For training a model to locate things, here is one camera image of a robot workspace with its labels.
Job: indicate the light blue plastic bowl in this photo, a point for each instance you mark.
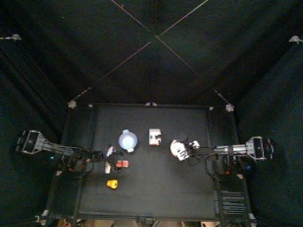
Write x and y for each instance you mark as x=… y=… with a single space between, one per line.
x=129 y=141

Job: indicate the metal frame corner bracket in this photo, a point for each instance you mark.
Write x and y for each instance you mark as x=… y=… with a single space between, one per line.
x=230 y=107
x=71 y=104
x=14 y=37
x=296 y=39

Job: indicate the white text warning label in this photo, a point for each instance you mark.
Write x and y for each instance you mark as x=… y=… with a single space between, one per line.
x=233 y=202

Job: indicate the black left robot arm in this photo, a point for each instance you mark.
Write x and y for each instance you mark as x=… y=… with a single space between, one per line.
x=47 y=145

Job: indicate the yellow toy piece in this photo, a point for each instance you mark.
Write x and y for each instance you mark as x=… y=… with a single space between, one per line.
x=113 y=183

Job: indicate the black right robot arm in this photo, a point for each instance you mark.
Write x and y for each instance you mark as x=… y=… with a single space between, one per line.
x=241 y=149

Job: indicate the red toy block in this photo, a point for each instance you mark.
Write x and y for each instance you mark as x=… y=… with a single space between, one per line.
x=122 y=163

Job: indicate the black cloth curtain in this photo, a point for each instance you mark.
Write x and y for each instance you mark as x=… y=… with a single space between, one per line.
x=158 y=76

